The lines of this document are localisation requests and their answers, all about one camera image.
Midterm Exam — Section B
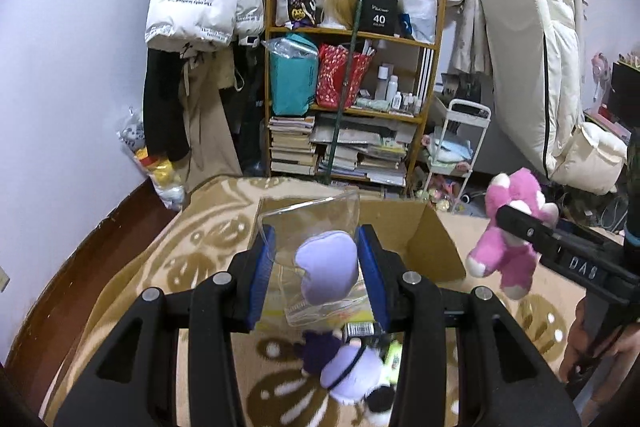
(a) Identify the clear bag with purple plush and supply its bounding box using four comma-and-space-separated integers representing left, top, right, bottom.
256, 190, 372, 331

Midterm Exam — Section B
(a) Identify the white wall outlet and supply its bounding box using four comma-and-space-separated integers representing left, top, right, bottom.
0, 268, 10, 293

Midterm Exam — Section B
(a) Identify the pink plush toy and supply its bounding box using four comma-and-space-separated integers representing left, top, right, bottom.
464, 166, 561, 301

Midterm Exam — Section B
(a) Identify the folded white mattress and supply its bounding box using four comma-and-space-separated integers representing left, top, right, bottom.
480, 0, 582, 186

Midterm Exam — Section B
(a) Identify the plastic bag of plush toys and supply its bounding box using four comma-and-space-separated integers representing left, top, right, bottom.
116, 107, 186, 211

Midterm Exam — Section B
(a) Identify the green tea drink carton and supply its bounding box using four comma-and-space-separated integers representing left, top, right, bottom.
383, 340, 402, 386

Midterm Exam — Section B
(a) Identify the black box marked 40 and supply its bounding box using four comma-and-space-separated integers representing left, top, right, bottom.
359, 0, 398, 36

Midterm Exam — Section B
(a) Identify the cream cushion bag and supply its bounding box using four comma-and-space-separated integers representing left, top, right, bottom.
551, 121, 627, 195

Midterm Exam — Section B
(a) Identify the purple doll plush toy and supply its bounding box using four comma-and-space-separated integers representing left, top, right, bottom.
294, 331, 398, 421

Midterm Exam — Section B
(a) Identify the beige patterned plush rug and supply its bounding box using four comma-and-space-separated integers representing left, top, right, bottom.
43, 178, 578, 426

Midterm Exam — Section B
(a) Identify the beige hanging coat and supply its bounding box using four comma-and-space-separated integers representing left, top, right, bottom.
174, 48, 242, 194

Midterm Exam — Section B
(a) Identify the black hanging garment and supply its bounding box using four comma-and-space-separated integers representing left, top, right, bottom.
142, 49, 190, 162

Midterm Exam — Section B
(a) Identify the wooden bookshelf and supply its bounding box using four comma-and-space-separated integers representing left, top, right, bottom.
261, 0, 448, 198

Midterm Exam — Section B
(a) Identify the red gift bag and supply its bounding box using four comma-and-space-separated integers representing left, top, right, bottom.
316, 44, 373, 110

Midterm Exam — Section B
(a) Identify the white rolling utility cart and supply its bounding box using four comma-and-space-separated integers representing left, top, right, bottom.
423, 96, 492, 210

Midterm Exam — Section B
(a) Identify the stack of books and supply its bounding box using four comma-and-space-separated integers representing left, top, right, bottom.
268, 116, 318, 176

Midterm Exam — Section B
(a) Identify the printed cardboard box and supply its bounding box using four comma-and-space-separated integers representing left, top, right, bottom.
255, 191, 466, 285

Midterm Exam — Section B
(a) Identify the green pole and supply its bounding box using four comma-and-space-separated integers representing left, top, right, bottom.
322, 0, 362, 185

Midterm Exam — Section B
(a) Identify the teal shopping bag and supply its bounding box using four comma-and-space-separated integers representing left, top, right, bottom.
262, 32, 319, 116

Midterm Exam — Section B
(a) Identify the black carton with barcode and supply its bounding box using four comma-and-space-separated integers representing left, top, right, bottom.
342, 322, 376, 340

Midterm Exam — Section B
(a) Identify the person's right hand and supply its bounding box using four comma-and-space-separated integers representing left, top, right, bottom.
559, 297, 639, 407

